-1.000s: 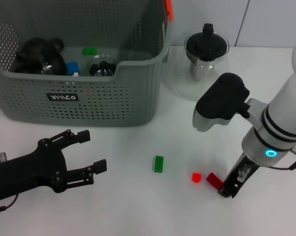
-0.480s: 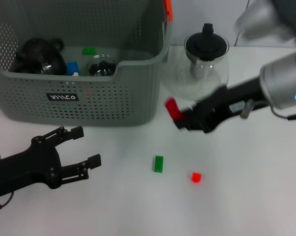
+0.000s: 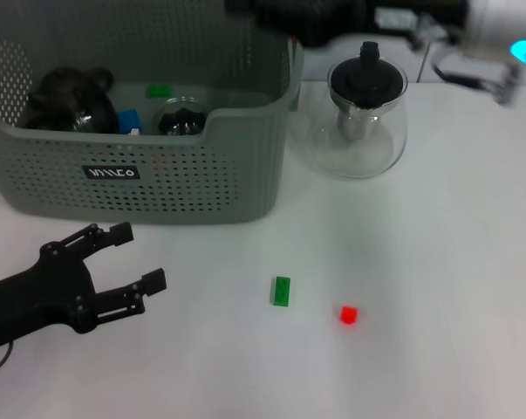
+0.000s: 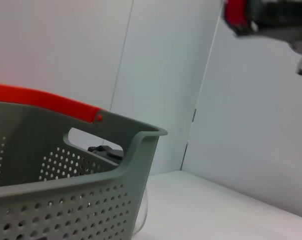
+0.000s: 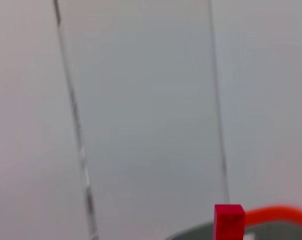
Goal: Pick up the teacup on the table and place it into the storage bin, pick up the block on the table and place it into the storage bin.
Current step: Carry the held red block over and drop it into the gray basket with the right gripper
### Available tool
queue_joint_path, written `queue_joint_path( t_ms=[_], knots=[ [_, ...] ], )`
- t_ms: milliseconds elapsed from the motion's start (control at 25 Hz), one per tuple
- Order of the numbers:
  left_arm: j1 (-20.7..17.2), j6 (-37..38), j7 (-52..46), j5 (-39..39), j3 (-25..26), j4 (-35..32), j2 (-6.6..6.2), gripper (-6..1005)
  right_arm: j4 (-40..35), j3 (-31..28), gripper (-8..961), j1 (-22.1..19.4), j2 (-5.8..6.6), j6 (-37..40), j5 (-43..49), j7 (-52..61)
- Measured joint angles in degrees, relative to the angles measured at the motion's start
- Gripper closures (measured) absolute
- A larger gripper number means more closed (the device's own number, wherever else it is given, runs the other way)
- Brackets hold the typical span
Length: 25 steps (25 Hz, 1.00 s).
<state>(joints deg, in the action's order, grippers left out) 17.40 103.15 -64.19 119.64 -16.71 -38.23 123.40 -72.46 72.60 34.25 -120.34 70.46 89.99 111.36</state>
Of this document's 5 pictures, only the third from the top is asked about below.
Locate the clear glass teapot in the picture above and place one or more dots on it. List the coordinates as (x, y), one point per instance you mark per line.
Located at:
(376, 148)

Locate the grey perforated plastic storage bin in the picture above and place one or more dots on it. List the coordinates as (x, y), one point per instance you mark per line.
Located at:
(201, 183)

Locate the dark clay teapot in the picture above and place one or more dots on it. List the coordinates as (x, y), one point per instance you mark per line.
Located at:
(49, 94)

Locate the glass teacup black sleeve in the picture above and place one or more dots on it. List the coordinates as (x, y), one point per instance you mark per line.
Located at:
(182, 120)
(94, 115)

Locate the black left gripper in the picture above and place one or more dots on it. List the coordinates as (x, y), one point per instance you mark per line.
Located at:
(40, 292)

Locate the blue square toy plate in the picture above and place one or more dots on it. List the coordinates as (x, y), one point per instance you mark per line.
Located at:
(128, 120)

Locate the black lid with steel strainer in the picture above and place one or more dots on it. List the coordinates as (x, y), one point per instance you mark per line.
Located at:
(367, 78)

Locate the green toy brick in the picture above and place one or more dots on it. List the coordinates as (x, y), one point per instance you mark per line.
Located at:
(159, 91)
(282, 291)

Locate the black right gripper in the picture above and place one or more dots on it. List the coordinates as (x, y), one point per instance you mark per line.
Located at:
(345, 19)

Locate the small red toy brick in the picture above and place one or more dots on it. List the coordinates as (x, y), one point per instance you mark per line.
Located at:
(349, 315)

